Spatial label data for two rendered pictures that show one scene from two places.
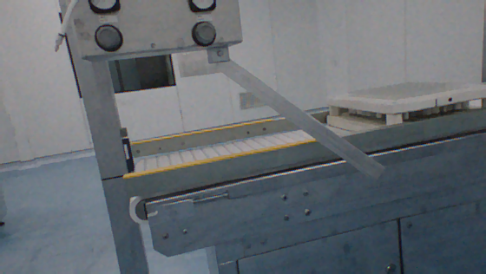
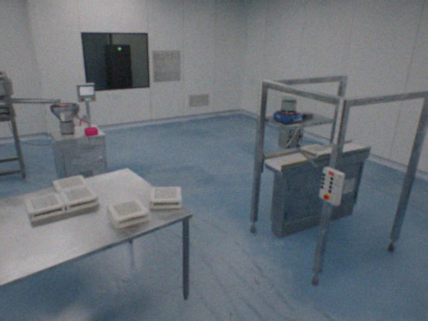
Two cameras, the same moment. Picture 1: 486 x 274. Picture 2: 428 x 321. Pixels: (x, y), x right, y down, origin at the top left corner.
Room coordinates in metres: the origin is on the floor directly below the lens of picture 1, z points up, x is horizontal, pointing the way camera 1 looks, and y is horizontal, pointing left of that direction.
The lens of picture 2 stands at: (-2.29, 1.70, 2.15)
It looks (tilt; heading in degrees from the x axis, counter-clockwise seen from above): 21 degrees down; 344
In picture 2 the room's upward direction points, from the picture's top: 1 degrees clockwise
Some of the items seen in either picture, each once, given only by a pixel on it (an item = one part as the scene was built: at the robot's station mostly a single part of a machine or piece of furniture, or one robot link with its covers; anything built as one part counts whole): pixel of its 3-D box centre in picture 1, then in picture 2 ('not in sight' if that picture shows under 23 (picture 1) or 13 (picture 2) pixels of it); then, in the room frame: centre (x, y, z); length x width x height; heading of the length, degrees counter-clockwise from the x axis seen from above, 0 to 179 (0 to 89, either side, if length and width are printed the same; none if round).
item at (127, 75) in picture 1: (121, 52); (118, 61); (5.43, 1.60, 1.43); 1.38 x 0.01 x 1.16; 106
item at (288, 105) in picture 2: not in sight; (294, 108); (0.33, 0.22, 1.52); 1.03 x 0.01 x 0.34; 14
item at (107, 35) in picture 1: (107, 32); not in sight; (0.47, 0.15, 1.12); 0.03 x 0.02 x 0.04; 104
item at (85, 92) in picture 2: not in sight; (87, 106); (2.77, 2.08, 1.07); 0.23 x 0.10 x 0.62; 106
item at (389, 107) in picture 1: (403, 96); (316, 149); (0.79, -0.37, 0.94); 0.25 x 0.24 x 0.02; 14
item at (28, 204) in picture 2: not in sight; (44, 203); (0.24, 2.27, 0.89); 0.25 x 0.24 x 0.02; 19
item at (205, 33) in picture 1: (204, 29); not in sight; (0.50, 0.03, 1.11); 0.03 x 0.03 x 0.04; 14
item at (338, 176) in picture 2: not in sight; (332, 186); (-0.20, 0.12, 1.02); 0.17 x 0.06 x 0.26; 14
